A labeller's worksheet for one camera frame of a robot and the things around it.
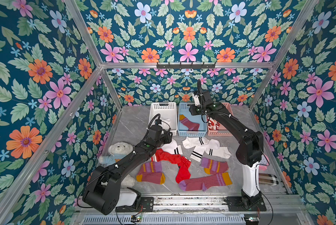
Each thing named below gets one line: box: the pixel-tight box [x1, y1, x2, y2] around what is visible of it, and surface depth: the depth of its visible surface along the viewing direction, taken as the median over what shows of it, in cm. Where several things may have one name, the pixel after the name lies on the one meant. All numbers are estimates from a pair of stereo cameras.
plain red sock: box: [155, 148, 191, 184], surface depth 88 cm
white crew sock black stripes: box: [189, 145, 207, 163], surface depth 95 cm
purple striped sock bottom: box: [178, 172, 233, 192], surface depth 82 cm
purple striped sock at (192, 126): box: [179, 114, 200, 132], surface depth 109 cm
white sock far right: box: [205, 138, 232, 159], surface depth 97 cm
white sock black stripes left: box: [160, 138, 183, 155], surface depth 97 cm
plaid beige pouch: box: [258, 172, 279, 186], surface depth 80 cm
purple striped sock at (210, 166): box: [200, 157, 229, 175], surface depth 88 cm
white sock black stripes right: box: [182, 136, 210, 149], surface depth 100 cm
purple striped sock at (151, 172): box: [136, 161, 166, 185], surface depth 85 cm
